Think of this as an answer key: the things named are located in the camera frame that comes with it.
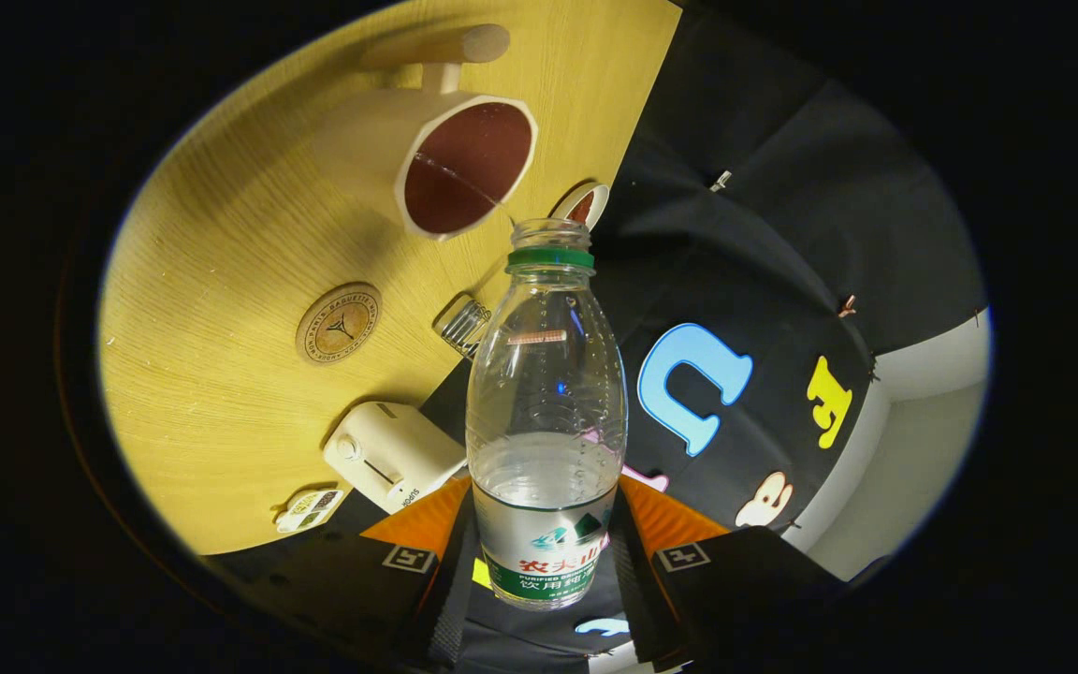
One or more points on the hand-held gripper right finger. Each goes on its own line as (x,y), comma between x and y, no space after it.
(633,590)

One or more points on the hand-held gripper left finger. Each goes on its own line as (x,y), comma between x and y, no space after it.
(441,590)

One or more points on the clear plastic bottle green label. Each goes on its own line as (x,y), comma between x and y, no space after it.
(548,393)

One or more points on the round wooden coaster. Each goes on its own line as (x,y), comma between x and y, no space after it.
(338,323)

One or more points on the white toaster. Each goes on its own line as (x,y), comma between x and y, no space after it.
(394,454)

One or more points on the small printed dish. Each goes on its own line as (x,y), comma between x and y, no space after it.
(310,510)

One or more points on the ribbed glass jar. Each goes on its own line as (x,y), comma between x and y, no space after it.
(462,325)

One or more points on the striped paper straw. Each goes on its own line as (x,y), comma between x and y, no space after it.
(536,336)

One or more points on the pink cloth clip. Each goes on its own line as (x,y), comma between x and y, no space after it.
(846,305)

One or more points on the wooden table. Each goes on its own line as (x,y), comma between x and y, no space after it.
(221,309)

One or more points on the black backdrop cloth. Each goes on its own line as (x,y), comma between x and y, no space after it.
(764,243)

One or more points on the reddish brown food piece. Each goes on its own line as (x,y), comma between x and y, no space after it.
(581,208)

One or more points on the small white plate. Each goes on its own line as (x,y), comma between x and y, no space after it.
(599,198)

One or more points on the silver cloth clip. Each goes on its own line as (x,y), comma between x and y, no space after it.
(720,180)

